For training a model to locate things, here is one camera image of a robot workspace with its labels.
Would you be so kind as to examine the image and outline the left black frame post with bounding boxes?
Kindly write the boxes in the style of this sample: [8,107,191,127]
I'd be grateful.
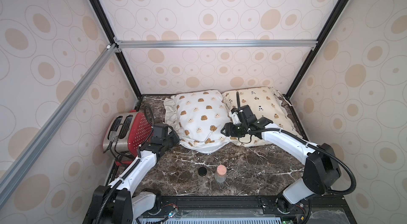
[89,0,143,100]

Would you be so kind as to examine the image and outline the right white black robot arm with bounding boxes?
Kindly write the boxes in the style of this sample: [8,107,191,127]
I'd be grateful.
[221,105,357,214]

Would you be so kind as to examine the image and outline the right black frame post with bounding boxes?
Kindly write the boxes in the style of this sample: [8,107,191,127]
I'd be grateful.
[285,0,350,100]

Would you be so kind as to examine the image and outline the red silver toaster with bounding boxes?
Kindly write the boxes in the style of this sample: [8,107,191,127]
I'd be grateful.
[102,110,153,166]

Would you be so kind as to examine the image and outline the black lid glass jar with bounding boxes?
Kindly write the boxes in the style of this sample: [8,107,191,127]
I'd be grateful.
[197,166,208,183]

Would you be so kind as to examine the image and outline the diagonal silver aluminium bar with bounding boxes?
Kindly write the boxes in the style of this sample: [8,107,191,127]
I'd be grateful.
[1,44,118,208]

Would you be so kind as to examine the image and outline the pink lid glass jar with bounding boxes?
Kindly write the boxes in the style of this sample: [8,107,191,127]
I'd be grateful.
[215,165,227,183]

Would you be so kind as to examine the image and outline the cream pillow bear panda print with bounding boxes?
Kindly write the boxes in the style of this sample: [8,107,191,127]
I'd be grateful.
[222,87,302,138]

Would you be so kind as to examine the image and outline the black frame post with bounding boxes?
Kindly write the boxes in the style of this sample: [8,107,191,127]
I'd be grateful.
[285,0,350,100]
[89,0,143,100]

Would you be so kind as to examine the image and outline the horizontal silver aluminium bar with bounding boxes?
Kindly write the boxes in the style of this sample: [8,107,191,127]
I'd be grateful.
[117,39,318,49]

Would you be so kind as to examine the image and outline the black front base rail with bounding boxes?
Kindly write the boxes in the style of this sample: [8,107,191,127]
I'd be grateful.
[83,194,357,224]

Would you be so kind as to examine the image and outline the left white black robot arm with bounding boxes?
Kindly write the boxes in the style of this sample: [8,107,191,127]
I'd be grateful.
[83,123,180,224]

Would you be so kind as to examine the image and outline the white pillow brown bear print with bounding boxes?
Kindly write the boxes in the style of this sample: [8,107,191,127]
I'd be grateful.
[163,90,232,154]

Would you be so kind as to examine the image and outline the black toaster power cord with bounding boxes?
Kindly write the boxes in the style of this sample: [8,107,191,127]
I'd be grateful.
[103,136,134,167]

